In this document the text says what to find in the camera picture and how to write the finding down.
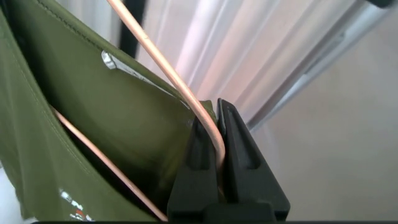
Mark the white curtain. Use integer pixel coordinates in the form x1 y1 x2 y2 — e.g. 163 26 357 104
55 0 358 122

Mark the pink clothes hanger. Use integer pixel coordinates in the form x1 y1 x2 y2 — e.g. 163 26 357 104
52 0 227 222

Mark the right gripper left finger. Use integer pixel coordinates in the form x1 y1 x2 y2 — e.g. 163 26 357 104
167 116 225 222

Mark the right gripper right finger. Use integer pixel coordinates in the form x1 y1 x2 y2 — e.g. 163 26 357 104
216 98 291 220

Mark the green garment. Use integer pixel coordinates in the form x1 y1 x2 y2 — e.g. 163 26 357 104
0 0 217 222

